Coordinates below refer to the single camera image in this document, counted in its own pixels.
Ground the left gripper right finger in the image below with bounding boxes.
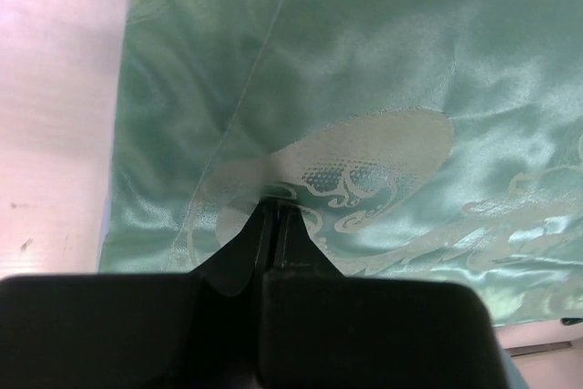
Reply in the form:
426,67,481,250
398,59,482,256
259,207,508,388

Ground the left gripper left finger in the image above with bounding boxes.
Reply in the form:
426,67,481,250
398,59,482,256
1,212,271,388

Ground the teal patterned satin cloth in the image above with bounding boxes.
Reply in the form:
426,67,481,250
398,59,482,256
99,0,582,325

